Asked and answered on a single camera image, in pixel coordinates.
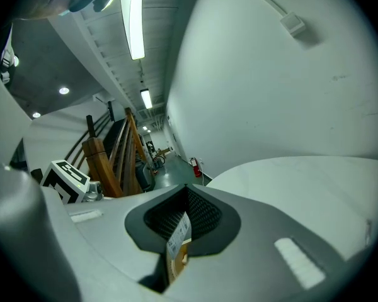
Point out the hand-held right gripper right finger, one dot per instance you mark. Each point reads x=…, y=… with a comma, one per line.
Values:
x=255, y=263

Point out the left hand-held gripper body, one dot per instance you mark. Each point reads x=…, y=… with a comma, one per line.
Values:
x=66, y=178

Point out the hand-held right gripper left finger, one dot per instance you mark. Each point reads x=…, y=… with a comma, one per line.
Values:
x=113, y=247

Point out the large wooden drawer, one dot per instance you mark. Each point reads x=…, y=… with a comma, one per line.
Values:
x=180, y=248

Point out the blue product card packet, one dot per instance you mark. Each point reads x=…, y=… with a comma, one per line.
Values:
x=179, y=231

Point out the brown wooden stair railing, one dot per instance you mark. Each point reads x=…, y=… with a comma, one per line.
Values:
x=100, y=162

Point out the black hard case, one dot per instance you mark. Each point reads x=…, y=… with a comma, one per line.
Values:
x=144, y=178

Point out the cardboard boxes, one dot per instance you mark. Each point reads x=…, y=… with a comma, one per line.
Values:
x=162, y=153

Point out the red fire extinguisher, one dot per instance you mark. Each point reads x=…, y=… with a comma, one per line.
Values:
x=196, y=168

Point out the long ceiling light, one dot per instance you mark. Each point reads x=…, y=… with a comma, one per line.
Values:
x=135, y=17
x=146, y=98

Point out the white wall junction box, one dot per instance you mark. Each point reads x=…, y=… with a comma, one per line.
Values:
x=292, y=24

